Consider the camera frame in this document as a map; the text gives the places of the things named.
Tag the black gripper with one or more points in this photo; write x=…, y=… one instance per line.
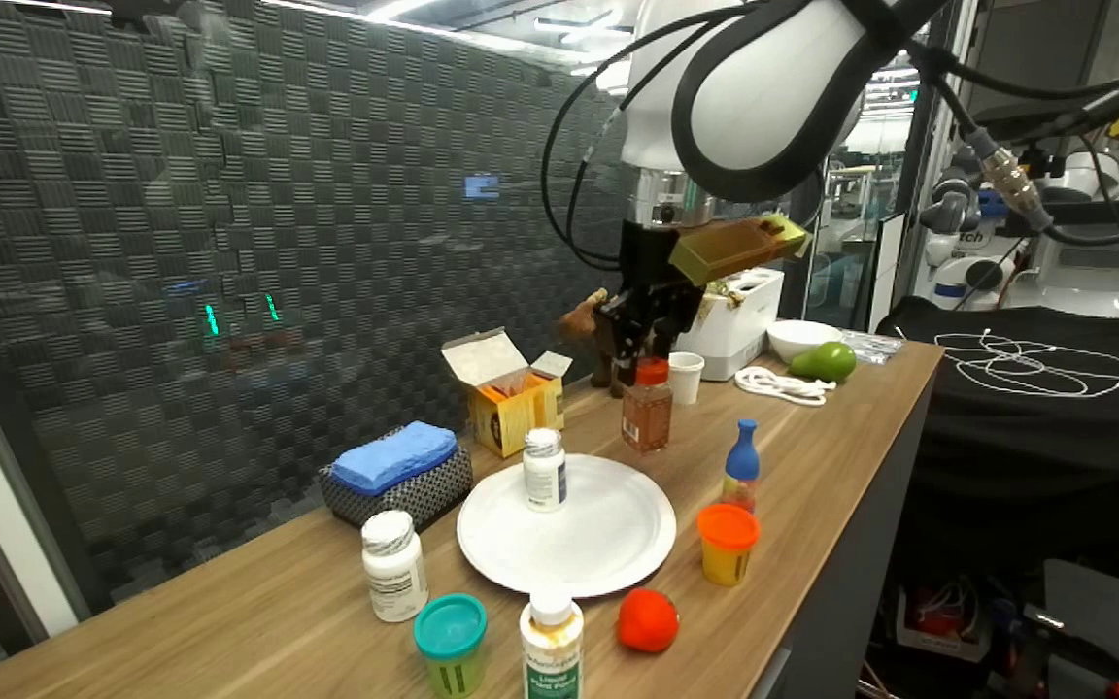
x=646, y=276

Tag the spice bottle orange lid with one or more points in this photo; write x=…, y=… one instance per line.
x=646, y=416

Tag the yellow tub orange lid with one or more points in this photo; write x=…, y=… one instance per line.
x=727, y=544

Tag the white bottle green label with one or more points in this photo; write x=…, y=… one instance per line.
x=551, y=654

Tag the white pill bottle black print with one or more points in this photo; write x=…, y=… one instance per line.
x=394, y=577

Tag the green tub teal lid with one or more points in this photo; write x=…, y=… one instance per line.
x=449, y=630

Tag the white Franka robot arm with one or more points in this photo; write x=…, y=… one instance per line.
x=766, y=91

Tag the white paper cup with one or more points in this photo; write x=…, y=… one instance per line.
x=687, y=384

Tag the brown moose plush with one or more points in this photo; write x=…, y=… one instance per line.
x=582, y=324

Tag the white hydroponic appliance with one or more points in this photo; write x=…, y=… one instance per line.
x=735, y=333

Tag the white bowl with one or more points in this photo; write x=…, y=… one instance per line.
x=796, y=338

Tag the blue toy bottle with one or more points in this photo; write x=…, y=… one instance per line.
x=744, y=461

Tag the yellow cardboard box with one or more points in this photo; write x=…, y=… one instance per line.
x=506, y=410

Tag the green fruit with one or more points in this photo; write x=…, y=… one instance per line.
x=830, y=363

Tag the white paper plate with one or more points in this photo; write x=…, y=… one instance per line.
x=585, y=544

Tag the gray mesh box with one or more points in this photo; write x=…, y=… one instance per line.
x=416, y=498

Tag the orange red ball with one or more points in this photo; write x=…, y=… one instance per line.
x=646, y=623

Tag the blue sponge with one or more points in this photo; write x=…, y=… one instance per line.
x=392, y=457

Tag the black draped table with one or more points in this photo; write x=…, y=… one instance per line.
x=973, y=442

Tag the white storage bin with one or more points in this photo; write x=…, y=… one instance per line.
x=941, y=633

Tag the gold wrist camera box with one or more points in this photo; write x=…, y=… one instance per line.
x=727, y=249

